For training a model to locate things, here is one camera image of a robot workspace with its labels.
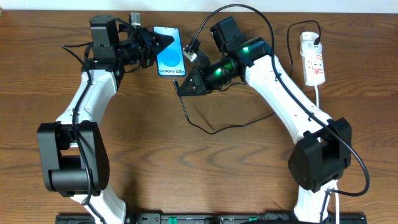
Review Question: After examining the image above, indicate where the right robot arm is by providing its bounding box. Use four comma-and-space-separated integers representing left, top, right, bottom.
175, 17, 352, 223

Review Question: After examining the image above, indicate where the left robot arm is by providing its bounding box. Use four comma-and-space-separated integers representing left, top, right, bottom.
37, 12, 174, 223

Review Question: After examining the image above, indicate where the white USB charger plug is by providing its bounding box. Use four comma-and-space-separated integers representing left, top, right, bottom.
300, 38, 323, 57

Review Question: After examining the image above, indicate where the white power strip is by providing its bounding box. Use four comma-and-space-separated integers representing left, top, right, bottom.
300, 32, 325, 86

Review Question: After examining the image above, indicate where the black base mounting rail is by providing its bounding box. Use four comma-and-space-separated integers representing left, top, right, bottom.
55, 213, 368, 224

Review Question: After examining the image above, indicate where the blue Samsung Galaxy smartphone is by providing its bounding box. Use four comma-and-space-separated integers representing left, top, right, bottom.
153, 26, 186, 77

